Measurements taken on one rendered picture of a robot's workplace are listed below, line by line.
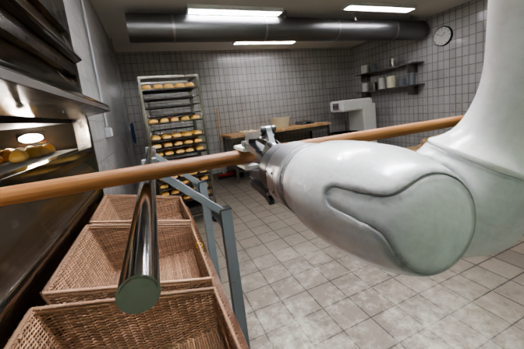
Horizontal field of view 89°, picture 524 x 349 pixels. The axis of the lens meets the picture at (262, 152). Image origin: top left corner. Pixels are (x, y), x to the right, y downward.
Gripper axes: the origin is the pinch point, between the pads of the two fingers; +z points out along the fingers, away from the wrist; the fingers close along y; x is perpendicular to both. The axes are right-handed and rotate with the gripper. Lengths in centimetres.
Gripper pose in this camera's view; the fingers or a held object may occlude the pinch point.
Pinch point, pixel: (246, 156)
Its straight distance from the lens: 55.9
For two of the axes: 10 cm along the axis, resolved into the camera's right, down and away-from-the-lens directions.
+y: 1.1, 9.8, 1.5
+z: -3.7, -1.0, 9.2
